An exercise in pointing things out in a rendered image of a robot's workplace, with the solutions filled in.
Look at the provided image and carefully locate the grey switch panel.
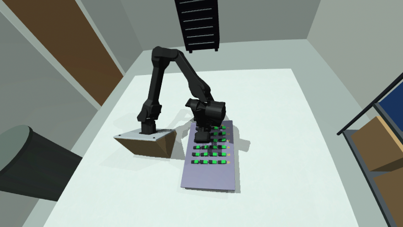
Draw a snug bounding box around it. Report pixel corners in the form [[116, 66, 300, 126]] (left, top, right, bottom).
[[180, 120, 235, 190]]

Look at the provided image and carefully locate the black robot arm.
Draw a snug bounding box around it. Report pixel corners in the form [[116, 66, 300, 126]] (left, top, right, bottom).
[[137, 46, 226, 135]]

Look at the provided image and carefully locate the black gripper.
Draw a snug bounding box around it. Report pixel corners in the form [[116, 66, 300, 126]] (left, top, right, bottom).
[[194, 116, 211, 144]]

